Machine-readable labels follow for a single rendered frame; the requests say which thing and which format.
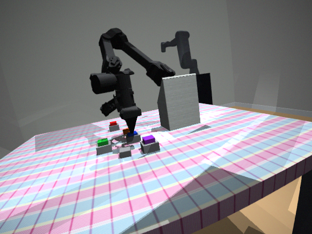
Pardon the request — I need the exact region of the green button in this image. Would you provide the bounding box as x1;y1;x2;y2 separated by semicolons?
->
96;138;112;155

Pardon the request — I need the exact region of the purple button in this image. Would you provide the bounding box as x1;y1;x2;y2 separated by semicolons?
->
140;135;160;154

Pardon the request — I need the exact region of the red button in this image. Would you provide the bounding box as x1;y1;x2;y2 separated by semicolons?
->
109;121;120;132

